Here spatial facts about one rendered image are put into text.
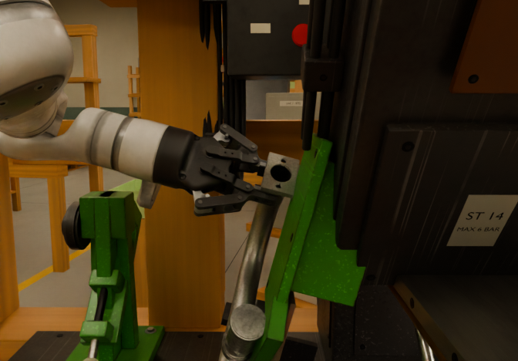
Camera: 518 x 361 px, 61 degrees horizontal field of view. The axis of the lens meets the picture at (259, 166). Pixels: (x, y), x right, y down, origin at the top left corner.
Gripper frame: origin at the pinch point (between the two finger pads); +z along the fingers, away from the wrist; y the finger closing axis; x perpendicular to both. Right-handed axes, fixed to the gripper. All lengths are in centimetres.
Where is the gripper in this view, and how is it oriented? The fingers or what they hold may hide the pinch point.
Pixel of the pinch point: (270, 183)
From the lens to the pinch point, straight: 56.3
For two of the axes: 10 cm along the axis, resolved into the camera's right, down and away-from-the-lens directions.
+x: -1.7, 5.6, 8.1
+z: 9.7, 2.6, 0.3
